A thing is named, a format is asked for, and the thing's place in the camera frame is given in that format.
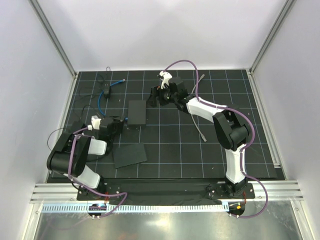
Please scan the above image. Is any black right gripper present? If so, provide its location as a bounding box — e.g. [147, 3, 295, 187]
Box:
[146, 84, 177, 108]

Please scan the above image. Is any black network switch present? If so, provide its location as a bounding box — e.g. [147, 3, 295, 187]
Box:
[113, 143, 148, 169]
[127, 100, 147, 129]

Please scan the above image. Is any blue ethernet cable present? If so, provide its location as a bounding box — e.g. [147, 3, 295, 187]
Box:
[97, 79, 129, 122]

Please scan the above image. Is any thin black power cable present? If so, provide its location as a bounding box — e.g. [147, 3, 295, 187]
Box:
[47, 127, 113, 163]

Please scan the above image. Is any grey ethernet cable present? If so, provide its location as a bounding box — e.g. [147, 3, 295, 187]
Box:
[190, 73, 208, 143]

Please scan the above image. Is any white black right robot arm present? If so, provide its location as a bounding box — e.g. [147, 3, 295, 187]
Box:
[147, 77, 255, 198]

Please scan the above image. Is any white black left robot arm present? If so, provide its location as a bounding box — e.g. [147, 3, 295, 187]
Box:
[46, 115, 125, 200]

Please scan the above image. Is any black power adapter far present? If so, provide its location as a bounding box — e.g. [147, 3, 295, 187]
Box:
[102, 83, 112, 100]

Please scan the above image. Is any black grid work mat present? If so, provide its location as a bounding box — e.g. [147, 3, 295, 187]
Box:
[64, 69, 285, 180]

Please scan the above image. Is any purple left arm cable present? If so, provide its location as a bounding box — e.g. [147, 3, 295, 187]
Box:
[67, 126, 128, 231]

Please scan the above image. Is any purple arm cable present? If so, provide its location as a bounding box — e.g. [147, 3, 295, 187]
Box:
[158, 59, 270, 220]
[67, 126, 128, 231]

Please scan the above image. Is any thin black adapter cable far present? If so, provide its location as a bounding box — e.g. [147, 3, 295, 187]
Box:
[78, 66, 112, 121]

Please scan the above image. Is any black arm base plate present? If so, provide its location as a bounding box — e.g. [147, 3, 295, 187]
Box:
[76, 182, 256, 203]

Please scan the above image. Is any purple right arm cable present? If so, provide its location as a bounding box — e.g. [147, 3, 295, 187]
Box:
[158, 59, 270, 220]

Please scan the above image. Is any white slotted cable duct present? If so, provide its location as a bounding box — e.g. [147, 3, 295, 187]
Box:
[41, 202, 229, 214]

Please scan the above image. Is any aluminium frame post left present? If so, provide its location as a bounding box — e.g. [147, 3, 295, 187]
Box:
[28, 0, 77, 78]

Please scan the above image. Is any aluminium frame post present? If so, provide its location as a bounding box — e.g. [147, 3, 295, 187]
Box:
[248, 0, 296, 75]
[28, 0, 77, 78]

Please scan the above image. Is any aluminium frame rail front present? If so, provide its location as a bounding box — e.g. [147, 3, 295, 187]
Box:
[30, 179, 303, 206]

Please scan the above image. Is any aluminium frame post right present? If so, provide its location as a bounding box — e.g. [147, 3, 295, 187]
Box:
[248, 0, 296, 75]

